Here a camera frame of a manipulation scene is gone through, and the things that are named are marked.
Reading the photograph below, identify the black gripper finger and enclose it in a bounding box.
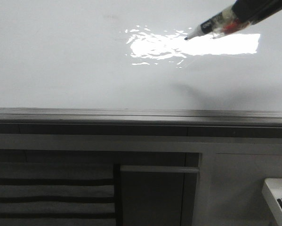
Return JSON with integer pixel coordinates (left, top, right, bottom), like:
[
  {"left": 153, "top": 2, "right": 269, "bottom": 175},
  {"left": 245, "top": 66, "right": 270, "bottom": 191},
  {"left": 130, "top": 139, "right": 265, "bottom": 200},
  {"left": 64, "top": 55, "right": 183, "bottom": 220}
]
[{"left": 232, "top": 0, "right": 282, "bottom": 24}]

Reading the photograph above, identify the white black whiteboard marker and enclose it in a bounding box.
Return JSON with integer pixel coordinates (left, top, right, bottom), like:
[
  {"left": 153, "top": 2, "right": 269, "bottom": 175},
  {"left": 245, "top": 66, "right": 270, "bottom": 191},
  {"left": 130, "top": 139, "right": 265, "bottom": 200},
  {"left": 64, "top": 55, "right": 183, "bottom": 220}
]
[{"left": 185, "top": 4, "right": 240, "bottom": 41}]

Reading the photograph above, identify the large white whiteboard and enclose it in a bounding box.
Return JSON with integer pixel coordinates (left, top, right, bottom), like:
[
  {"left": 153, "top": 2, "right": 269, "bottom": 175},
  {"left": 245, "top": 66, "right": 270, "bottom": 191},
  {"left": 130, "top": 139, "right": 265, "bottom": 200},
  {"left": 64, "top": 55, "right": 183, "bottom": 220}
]
[{"left": 0, "top": 0, "right": 282, "bottom": 111}]

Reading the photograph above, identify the red round magnet on marker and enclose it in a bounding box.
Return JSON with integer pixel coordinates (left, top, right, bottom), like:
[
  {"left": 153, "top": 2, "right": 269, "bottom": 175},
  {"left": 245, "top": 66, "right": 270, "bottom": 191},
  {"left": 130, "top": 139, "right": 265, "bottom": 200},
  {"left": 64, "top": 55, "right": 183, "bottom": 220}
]
[{"left": 222, "top": 20, "right": 240, "bottom": 35}]

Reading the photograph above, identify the white plastic marker tray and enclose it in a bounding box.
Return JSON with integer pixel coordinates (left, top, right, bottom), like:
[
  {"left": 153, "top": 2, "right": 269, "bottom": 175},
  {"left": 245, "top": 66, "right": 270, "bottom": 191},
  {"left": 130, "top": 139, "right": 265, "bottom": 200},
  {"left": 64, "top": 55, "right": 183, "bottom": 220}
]
[{"left": 262, "top": 178, "right": 282, "bottom": 226}]

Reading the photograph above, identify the dark grey cabinet panel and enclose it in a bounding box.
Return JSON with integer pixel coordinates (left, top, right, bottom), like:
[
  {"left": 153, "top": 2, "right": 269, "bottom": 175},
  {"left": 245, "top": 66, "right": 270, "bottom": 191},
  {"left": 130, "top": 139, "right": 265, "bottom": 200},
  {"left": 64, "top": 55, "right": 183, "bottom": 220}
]
[{"left": 120, "top": 165, "right": 199, "bottom": 226}]

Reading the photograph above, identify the grey black striped panel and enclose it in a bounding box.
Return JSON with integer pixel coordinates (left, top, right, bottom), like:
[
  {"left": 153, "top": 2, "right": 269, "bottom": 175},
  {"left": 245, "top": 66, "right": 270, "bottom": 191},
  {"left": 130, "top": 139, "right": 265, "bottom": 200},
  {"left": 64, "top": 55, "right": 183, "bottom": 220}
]
[{"left": 0, "top": 162, "right": 122, "bottom": 226}]

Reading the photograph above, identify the dark whiteboard bottom frame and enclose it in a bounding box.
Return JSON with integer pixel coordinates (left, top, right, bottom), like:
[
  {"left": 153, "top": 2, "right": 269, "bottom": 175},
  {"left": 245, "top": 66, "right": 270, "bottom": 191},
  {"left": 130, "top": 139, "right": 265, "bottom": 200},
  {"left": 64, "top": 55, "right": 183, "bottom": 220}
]
[{"left": 0, "top": 108, "right": 282, "bottom": 138}]

